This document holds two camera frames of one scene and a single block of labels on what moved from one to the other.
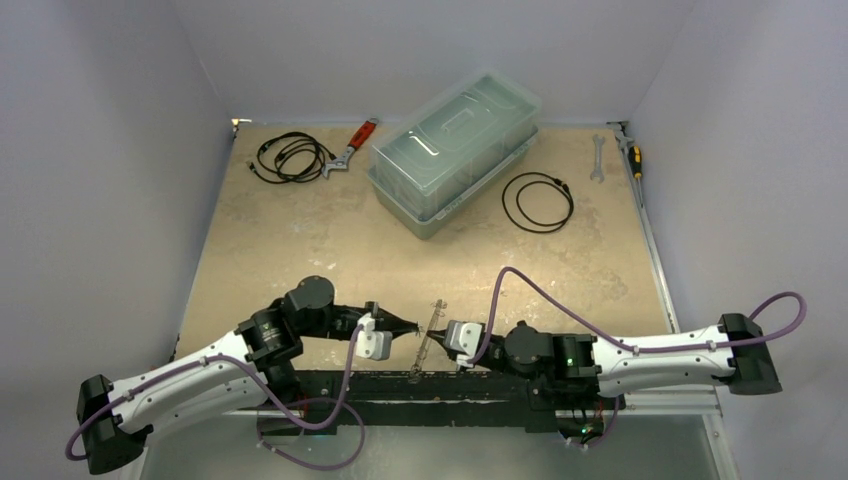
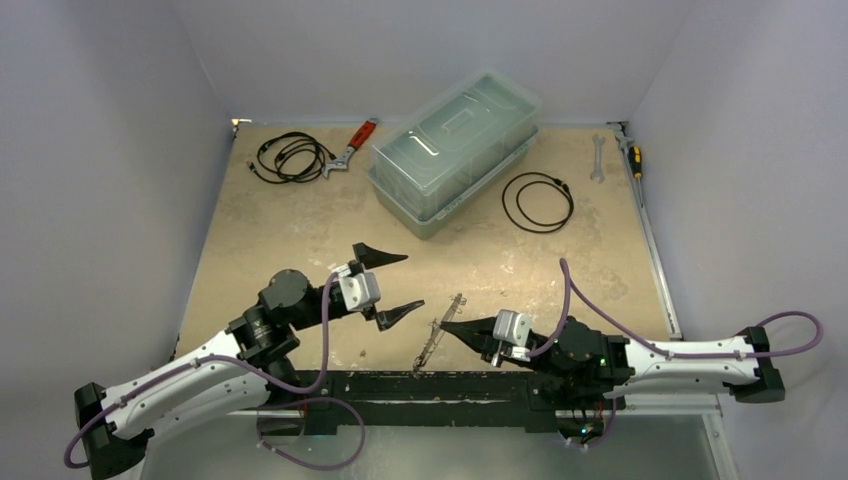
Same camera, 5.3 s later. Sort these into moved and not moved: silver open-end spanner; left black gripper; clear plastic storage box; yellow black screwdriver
Moved: left black gripper
Not moved: yellow black screwdriver; silver open-end spanner; clear plastic storage box
